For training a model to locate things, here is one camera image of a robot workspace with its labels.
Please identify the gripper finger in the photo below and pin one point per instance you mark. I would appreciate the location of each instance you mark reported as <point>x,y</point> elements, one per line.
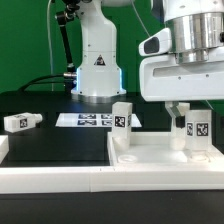
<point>173,109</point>

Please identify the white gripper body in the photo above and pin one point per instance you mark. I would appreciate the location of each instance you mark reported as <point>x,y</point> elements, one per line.
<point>162,79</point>

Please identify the white square tabletop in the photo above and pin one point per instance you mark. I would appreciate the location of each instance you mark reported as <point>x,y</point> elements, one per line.
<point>157,148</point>

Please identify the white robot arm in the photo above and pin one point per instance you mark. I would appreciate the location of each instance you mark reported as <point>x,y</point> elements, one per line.
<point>182,62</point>

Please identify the white sheet with tags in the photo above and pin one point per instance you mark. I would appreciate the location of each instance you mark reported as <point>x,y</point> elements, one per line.
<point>84,120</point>

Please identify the white obstacle fence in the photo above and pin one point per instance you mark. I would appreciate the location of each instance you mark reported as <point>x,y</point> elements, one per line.
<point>111,178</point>

